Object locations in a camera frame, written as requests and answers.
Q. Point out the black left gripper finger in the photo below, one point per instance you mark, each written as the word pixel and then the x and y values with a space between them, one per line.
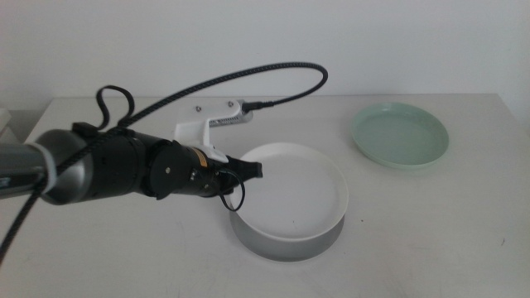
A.
pixel 239 169
pixel 256 169

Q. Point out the white shallow bowl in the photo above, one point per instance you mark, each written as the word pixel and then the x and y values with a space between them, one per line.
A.
pixel 294 194

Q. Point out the grey shallow bowl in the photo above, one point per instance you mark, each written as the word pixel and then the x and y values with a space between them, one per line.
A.
pixel 285 250

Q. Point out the pale green shallow bowl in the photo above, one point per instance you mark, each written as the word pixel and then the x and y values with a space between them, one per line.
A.
pixel 399 136

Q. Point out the left robot arm black grey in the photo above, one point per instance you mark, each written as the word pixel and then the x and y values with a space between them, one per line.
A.
pixel 112 165

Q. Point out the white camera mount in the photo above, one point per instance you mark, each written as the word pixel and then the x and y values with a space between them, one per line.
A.
pixel 194 124

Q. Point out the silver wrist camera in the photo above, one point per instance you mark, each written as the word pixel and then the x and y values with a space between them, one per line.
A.
pixel 232 118

